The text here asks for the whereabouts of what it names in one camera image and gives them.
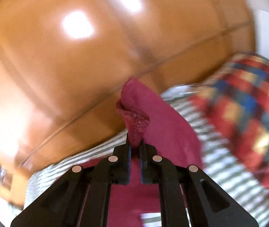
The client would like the wooden panelled headboard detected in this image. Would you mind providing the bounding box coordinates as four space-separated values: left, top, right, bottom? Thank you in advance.
0 0 255 207

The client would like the multicolour plaid blanket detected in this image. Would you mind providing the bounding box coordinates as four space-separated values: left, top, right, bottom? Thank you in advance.
190 53 269 191

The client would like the crimson red garment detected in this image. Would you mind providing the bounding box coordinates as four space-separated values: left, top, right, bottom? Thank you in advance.
82 76 204 227

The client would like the green white checkered bedsheet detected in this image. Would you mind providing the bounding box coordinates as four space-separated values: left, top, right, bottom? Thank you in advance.
24 85 269 226

